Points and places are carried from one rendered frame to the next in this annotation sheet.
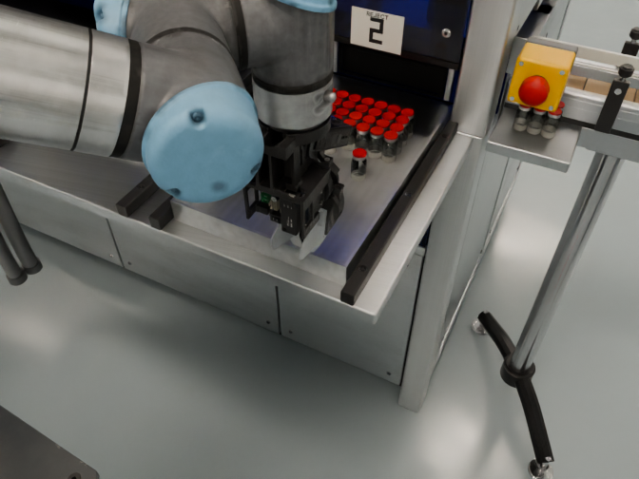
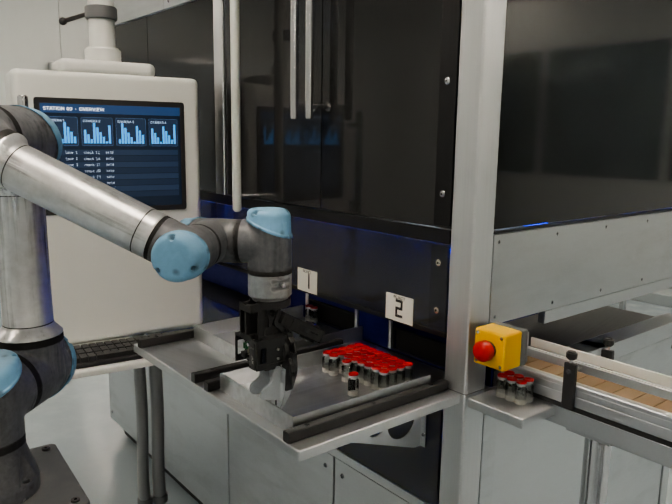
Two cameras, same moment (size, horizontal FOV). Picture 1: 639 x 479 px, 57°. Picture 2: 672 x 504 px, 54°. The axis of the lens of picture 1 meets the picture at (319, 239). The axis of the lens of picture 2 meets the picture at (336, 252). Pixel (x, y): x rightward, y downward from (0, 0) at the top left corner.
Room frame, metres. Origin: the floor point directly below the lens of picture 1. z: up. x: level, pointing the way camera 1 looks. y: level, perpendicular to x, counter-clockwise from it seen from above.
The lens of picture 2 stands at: (-0.46, -0.52, 1.39)
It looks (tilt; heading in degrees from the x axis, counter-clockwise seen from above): 10 degrees down; 24
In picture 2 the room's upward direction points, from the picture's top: 1 degrees clockwise
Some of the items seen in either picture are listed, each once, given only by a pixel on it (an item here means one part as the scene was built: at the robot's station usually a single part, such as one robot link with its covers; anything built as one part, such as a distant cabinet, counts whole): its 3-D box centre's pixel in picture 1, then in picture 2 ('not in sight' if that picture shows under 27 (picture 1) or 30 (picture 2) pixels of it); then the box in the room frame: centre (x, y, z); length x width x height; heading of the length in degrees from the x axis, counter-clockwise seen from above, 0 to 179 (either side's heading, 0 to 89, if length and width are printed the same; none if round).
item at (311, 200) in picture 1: (292, 166); (266, 331); (0.49, 0.03, 1.06); 0.09 x 0.08 x 0.12; 153
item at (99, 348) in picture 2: not in sight; (127, 348); (0.86, 0.68, 0.82); 0.40 x 0.14 x 0.02; 146
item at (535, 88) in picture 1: (534, 89); (485, 350); (0.74, -0.30, 0.99); 0.04 x 0.04 x 0.04; 63
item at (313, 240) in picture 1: (309, 240); (274, 391); (0.48, 0.01, 0.95); 0.06 x 0.03 x 0.09; 153
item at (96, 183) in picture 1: (235, 136); (294, 366); (0.80, 0.14, 0.87); 0.70 x 0.48 x 0.02; 63
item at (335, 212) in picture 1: (321, 201); (285, 365); (0.50, 0.00, 0.99); 0.05 x 0.02 x 0.09; 63
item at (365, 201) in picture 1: (316, 168); (325, 382); (0.68, 0.00, 0.90); 0.34 x 0.26 x 0.04; 153
